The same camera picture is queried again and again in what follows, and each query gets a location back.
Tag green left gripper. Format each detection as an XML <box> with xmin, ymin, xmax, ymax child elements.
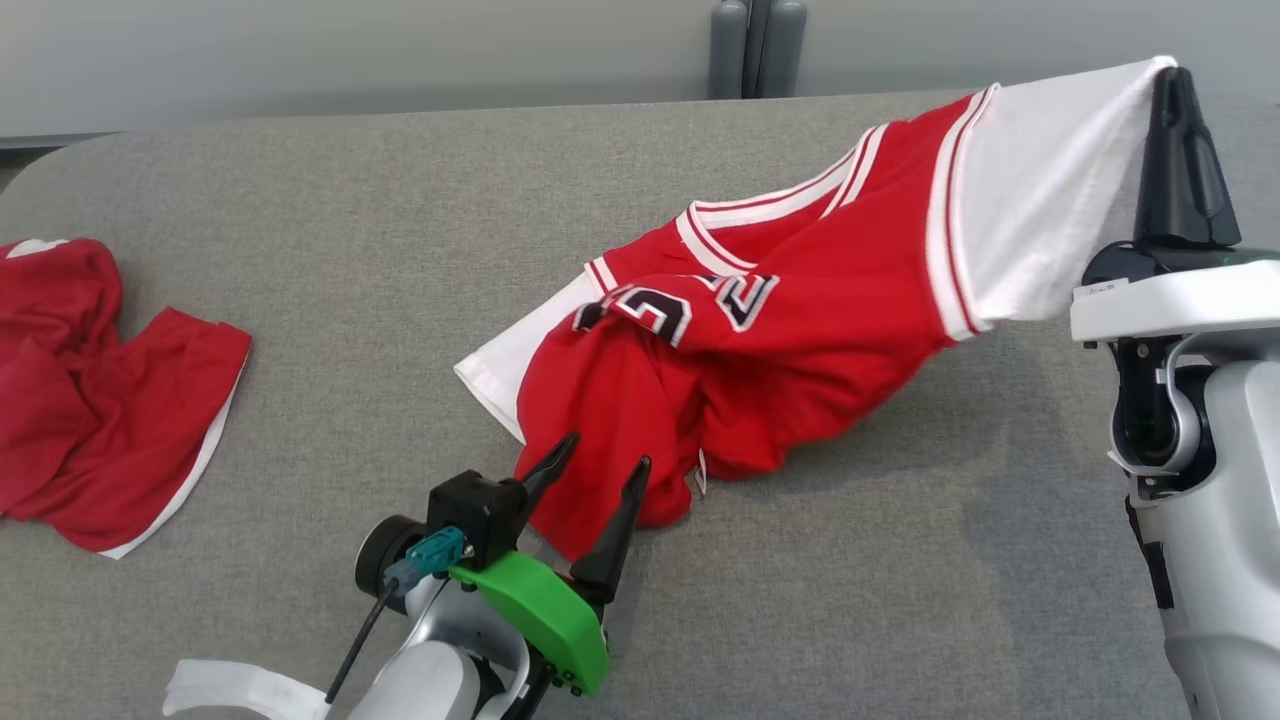
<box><xmin>447</xmin><ymin>432</ymin><xmax>653</xmax><ymax>697</ymax></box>

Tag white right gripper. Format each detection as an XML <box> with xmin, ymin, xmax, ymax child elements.
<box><xmin>1070</xmin><ymin>66</ymin><xmax>1280</xmax><ymax>347</ymax></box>

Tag red jersey with white sleeves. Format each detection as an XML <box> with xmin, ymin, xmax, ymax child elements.
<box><xmin>453</xmin><ymin>55</ymin><xmax>1179</xmax><ymax>563</ymax></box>

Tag red shorts with white stripe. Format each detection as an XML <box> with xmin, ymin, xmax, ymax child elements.
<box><xmin>0</xmin><ymin>238</ymin><xmax>253</xmax><ymax>559</ymax></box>

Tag grey metal double stand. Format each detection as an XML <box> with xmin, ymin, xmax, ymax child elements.
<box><xmin>708</xmin><ymin>0</ymin><xmax>809</xmax><ymax>100</ymax></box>

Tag teal cable connector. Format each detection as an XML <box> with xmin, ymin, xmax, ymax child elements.
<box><xmin>385</xmin><ymin>525</ymin><xmax>471</xmax><ymax>601</ymax></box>

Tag thin black cable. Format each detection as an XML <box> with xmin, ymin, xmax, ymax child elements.
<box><xmin>325</xmin><ymin>578</ymin><xmax>401</xmax><ymax>706</ymax></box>

